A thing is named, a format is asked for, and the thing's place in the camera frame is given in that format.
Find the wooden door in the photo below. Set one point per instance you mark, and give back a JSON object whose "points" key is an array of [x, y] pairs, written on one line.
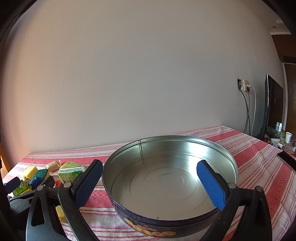
{"points": [[4, 162]]}

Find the brown wooden door frame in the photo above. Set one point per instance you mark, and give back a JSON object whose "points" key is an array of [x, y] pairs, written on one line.
{"points": [[290, 76]]}

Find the red striped tablecloth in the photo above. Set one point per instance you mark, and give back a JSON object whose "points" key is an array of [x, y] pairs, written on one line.
{"points": [[254, 162]]}

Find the black flat device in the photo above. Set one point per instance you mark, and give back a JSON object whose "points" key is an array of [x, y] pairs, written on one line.
{"points": [[286, 160]]}

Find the green tissue pack cream band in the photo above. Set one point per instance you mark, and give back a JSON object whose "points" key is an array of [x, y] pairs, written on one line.
{"points": [[20, 188]]}

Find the cream snack packet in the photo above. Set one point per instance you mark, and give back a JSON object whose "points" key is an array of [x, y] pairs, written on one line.
{"points": [[53, 165]]}

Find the black flat screen television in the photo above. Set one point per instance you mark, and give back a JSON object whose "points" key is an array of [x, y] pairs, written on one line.
{"points": [[275, 104]]}

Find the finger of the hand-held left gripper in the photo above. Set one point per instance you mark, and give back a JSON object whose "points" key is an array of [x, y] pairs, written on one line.
{"points": [[12, 184], [49, 182]]}

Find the white cup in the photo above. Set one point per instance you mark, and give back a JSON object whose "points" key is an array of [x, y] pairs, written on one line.
{"points": [[288, 137]]}

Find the round metal cookie tin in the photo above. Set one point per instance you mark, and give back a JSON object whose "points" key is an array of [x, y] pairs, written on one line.
{"points": [[166, 180]]}

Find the white wall socket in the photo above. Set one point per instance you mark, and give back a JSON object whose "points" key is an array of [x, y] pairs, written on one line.
{"points": [[243, 84]]}

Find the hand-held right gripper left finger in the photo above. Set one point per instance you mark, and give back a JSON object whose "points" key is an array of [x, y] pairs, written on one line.
{"points": [[89, 183]]}

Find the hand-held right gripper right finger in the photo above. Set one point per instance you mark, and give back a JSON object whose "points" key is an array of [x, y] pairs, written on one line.
{"points": [[210, 185]]}

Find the green tissue pack grass print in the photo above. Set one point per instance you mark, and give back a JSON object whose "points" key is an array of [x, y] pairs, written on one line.
{"points": [[69, 172]]}

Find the small clear bottle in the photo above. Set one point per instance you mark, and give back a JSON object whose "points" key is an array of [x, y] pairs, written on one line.
{"points": [[277, 126], [280, 127]]}

